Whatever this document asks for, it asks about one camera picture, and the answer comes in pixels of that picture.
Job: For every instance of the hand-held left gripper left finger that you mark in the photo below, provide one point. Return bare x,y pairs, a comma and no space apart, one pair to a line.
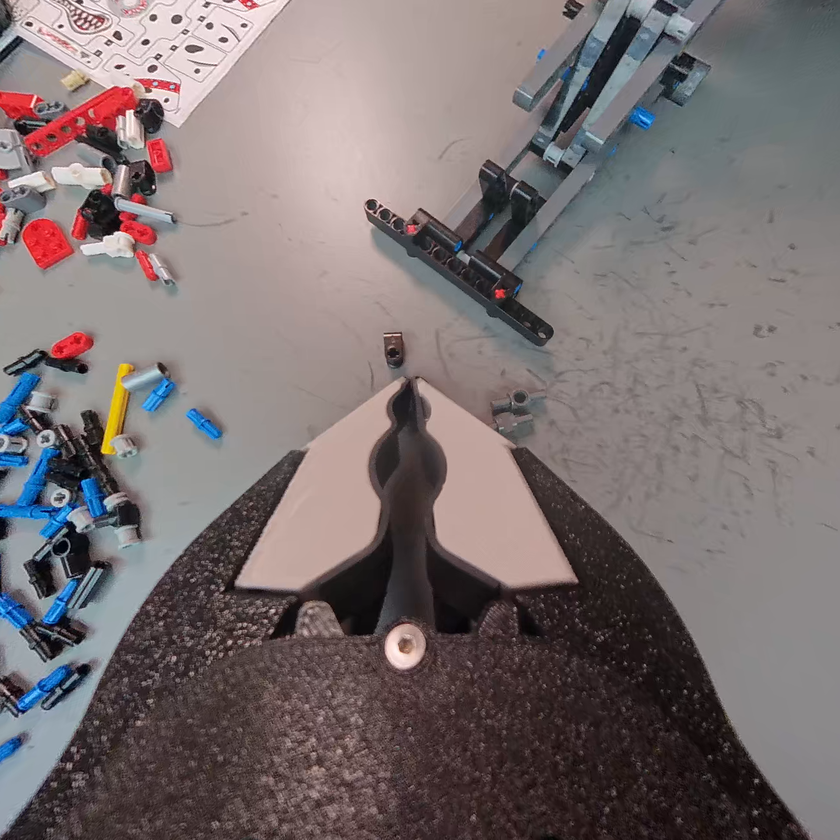
308,525

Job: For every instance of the grey black toy chassis model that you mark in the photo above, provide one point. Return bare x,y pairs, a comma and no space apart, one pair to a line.
453,257

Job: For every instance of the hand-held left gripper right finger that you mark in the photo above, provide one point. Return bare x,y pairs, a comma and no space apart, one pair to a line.
505,525

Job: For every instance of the white sticker sheet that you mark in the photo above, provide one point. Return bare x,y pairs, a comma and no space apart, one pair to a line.
216,59

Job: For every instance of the pile of red white pieces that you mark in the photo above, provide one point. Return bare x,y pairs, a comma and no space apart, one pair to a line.
46,243

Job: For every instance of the small black connector piece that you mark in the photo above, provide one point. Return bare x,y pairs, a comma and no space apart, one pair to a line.
394,340

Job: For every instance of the pile of blue black pins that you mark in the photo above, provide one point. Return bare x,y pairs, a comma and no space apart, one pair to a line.
95,495

